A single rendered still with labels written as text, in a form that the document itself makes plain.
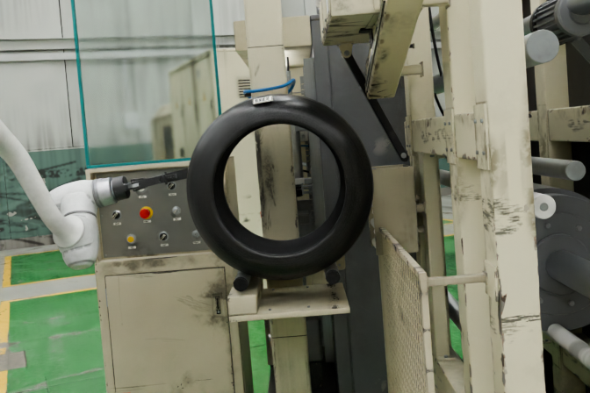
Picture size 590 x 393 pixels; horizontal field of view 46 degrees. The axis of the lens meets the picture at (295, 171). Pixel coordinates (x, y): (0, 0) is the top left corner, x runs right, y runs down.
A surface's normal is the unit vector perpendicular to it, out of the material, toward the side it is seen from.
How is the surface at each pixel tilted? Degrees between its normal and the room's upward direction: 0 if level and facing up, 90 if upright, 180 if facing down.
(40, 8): 90
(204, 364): 90
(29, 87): 90
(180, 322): 90
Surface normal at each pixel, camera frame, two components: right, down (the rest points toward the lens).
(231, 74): 0.37, 0.02
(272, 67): 0.00, 0.05
